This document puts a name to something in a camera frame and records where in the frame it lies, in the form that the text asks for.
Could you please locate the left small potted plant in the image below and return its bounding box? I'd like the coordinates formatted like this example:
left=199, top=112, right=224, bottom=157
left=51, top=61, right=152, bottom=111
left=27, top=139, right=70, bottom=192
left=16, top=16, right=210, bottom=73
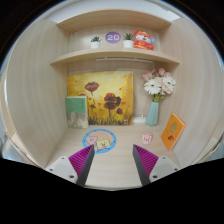
left=91, top=36, right=101, bottom=49

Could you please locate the yellow poppy flower painting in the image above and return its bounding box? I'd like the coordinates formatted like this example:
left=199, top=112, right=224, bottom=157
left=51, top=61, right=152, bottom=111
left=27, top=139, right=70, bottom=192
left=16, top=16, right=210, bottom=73
left=67, top=71, right=133, bottom=125

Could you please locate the right small potted plant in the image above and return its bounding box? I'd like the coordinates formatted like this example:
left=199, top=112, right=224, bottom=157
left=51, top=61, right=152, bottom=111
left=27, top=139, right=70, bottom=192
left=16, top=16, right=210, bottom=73
left=123, top=33, right=134, bottom=48

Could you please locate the teal vase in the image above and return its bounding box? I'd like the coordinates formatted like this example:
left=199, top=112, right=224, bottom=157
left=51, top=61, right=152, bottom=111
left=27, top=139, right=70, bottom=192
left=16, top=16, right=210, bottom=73
left=146, top=102, right=159, bottom=126

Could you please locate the wooden upper shelf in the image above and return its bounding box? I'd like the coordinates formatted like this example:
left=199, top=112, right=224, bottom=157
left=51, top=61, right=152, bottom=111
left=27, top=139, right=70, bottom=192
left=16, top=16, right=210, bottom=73
left=51, top=48, right=180, bottom=64

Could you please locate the white light bar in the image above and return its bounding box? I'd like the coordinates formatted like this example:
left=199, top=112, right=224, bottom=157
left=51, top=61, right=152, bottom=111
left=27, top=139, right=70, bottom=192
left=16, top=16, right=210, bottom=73
left=96, top=57, right=154, bottom=64

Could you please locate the orange notebook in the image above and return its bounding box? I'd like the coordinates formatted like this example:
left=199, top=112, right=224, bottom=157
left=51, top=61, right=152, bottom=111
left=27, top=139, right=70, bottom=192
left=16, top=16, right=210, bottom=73
left=161, top=113, right=186, bottom=150

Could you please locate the white power adapter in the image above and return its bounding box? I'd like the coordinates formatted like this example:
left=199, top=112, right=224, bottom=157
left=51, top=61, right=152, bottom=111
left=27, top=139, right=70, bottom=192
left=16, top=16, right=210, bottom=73
left=133, top=114, right=146, bottom=124

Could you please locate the purple round number sign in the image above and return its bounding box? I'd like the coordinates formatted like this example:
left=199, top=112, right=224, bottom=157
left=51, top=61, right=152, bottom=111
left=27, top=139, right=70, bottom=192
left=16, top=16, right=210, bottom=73
left=105, top=31, right=121, bottom=44

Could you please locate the small potted plant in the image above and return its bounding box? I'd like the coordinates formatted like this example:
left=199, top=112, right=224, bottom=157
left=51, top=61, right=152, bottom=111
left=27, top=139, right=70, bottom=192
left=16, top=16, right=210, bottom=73
left=91, top=36, right=101, bottom=49
left=123, top=33, right=134, bottom=48

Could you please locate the red fortune god doll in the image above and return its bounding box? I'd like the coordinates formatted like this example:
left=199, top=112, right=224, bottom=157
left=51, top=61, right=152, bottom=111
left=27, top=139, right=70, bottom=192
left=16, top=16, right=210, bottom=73
left=133, top=30, right=156, bottom=50

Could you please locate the round cartoon mouse pad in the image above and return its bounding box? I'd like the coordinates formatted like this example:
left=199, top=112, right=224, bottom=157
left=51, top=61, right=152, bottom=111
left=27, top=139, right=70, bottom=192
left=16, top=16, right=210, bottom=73
left=82, top=129, right=117, bottom=154

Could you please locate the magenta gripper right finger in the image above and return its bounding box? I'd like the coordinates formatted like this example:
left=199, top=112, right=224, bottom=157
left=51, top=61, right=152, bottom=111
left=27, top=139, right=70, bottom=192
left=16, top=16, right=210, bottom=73
left=133, top=145, right=179, bottom=186

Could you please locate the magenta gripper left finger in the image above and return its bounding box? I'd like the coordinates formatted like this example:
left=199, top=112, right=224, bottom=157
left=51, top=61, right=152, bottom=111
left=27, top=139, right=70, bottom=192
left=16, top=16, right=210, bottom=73
left=46, top=145, right=95, bottom=187

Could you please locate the pink white flower bouquet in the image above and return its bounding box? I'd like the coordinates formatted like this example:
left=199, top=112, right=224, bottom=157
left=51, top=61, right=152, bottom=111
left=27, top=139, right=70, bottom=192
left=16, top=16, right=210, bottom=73
left=142, top=68, right=176, bottom=103

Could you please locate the green book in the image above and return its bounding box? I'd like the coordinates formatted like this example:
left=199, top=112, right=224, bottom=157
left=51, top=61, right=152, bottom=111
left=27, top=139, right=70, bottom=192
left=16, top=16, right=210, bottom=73
left=65, top=96, right=88, bottom=129

